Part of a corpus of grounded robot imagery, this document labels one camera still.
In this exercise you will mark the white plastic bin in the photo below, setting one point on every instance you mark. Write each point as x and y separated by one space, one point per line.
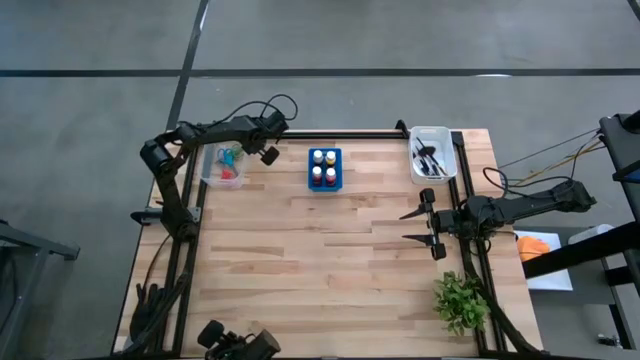
450 150

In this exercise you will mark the orange rounded object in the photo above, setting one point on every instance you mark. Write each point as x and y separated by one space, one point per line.
532 249

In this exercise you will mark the black equipment cart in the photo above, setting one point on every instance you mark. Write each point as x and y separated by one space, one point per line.
625 145

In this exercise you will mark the yellow paint bottle white cap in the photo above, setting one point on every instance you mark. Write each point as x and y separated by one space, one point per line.
331 158

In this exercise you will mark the black fan brush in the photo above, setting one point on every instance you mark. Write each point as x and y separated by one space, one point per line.
430 149

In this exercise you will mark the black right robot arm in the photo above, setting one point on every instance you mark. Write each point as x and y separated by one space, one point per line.
525 202

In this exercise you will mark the red scissors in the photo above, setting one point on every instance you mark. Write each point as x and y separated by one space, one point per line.
227 174

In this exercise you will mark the green plant in white pot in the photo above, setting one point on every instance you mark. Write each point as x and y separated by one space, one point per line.
460 302

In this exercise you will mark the clear plastic bin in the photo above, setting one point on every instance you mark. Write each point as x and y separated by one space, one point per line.
215 180

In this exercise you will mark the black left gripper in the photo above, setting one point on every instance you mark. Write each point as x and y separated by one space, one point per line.
265 130

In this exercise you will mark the dark metal stand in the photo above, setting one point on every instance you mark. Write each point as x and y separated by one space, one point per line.
30 240

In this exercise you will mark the red paint bottle white cap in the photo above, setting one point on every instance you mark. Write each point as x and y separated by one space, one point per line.
330 176
317 175

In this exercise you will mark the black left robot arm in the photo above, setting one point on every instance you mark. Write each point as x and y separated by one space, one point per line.
170 190

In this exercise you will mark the black jointed device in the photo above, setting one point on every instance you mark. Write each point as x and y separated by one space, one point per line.
240 345

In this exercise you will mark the blue scissors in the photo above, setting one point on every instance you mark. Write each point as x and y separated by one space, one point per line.
226 156

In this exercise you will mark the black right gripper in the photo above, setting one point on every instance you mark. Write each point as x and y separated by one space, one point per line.
436 220

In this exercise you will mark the white plastic tub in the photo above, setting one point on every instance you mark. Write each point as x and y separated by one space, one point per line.
590 234

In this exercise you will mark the white paper sheet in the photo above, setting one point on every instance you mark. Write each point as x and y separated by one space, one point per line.
550 275

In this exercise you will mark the grey paint bottle white cap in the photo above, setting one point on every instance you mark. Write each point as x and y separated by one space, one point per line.
318 157

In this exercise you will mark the blue plastic basket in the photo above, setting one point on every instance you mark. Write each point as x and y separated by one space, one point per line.
324 166

